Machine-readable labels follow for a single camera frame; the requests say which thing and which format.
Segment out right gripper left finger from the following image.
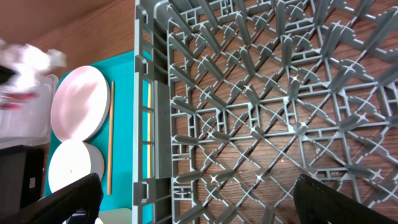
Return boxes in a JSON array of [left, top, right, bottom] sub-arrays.
[[1, 173, 103, 223]]

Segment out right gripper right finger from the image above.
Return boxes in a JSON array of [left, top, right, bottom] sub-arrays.
[[294, 174, 397, 224]]

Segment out wooden chopstick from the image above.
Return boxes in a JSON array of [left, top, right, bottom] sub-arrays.
[[107, 81, 115, 195], [147, 83, 152, 178]]

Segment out white bowl with rice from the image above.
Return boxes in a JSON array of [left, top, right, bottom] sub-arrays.
[[49, 139, 104, 193]]

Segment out large white plate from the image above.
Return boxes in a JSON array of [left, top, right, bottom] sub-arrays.
[[50, 65, 110, 142]]

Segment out white tissue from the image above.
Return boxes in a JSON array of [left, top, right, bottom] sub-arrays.
[[1, 40, 67, 94]]

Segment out grey dishwasher rack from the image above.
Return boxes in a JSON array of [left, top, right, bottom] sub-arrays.
[[133, 0, 397, 223]]

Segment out black plastic tray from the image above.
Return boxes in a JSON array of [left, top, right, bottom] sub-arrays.
[[1, 145, 44, 217]]

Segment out clear plastic bin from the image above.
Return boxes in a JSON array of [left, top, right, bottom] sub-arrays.
[[1, 75, 59, 149]]

